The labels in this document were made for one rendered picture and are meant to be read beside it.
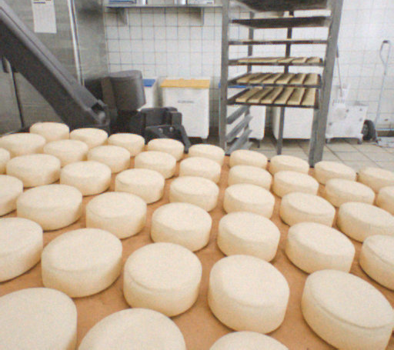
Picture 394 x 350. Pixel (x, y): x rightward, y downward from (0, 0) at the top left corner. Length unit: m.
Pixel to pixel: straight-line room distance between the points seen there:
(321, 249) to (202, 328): 0.11
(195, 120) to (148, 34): 1.30
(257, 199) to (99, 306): 0.17
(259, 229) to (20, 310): 0.17
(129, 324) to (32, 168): 0.22
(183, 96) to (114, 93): 3.08
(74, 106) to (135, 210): 0.36
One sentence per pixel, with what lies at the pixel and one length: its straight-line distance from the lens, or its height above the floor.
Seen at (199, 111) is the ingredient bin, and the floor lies 0.42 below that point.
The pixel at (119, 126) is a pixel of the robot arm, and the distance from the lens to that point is 0.62.
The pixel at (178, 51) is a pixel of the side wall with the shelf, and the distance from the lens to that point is 4.29.
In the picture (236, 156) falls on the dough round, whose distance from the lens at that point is 0.43.
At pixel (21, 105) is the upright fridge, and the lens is 4.01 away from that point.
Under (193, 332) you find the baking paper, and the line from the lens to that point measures 0.22.
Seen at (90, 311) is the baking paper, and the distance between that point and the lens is 0.23.
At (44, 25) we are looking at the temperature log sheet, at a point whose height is 1.30.
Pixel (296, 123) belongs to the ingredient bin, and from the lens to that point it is 3.79.
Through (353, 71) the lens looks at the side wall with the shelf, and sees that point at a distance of 4.55.
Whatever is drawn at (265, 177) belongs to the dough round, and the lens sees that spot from 0.38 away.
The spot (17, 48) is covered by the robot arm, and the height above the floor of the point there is 1.12.
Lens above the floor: 1.12
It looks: 18 degrees down
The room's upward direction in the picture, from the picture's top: straight up
